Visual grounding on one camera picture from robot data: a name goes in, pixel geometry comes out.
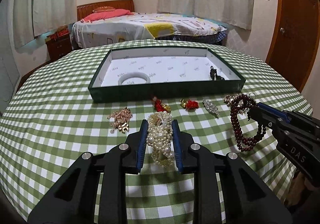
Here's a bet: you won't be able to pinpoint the glass wardrobe door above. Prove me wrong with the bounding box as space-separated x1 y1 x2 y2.
0 25 20 114

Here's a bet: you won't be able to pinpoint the red boxes on nightstand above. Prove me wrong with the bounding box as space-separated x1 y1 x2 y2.
45 25 69 42

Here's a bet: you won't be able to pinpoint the gold pearl brooch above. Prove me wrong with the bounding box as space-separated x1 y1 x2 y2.
223 93 257 114

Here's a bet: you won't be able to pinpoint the dark wooden nightstand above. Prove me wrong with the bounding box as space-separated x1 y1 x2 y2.
46 34 72 62

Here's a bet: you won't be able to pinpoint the brown wooden door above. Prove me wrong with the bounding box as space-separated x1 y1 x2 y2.
266 0 319 91

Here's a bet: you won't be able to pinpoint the white pearl necklace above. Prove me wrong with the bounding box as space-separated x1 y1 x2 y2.
145 110 176 168

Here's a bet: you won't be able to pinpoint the left white curtain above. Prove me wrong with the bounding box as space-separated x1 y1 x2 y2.
12 0 76 49

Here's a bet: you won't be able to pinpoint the gold chain necklace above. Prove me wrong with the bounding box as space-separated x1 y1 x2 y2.
107 107 133 135

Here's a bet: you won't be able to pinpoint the red rose gold brooch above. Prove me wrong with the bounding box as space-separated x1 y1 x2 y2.
180 99 199 110

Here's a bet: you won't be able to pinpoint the red tassel charm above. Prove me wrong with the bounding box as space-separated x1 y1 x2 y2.
152 96 171 113

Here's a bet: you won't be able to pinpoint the bed with patterned sheet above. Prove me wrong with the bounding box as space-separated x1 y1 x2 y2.
71 13 228 49

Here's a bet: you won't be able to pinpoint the person right hand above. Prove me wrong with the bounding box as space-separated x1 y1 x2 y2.
288 171 319 205

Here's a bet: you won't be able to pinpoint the black bead bracelet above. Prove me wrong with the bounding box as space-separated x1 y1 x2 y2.
209 65 226 81

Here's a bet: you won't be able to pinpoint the pink pillow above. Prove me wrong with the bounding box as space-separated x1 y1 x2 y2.
80 9 133 23

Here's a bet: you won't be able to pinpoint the pale jade bangle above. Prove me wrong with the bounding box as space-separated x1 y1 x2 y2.
118 72 151 86

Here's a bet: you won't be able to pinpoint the wooden headboard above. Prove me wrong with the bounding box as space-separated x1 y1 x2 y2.
76 0 135 21

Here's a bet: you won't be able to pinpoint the orange embroidered cushion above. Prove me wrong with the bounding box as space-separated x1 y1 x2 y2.
92 6 115 13

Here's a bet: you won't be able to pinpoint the green jewelry tray box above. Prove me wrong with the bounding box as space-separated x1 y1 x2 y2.
88 46 246 103

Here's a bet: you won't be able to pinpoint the green checkered tablecloth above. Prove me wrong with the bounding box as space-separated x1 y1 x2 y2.
1 40 313 223

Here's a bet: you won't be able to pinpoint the silver crystal brooch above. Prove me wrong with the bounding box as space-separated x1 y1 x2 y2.
202 100 220 116

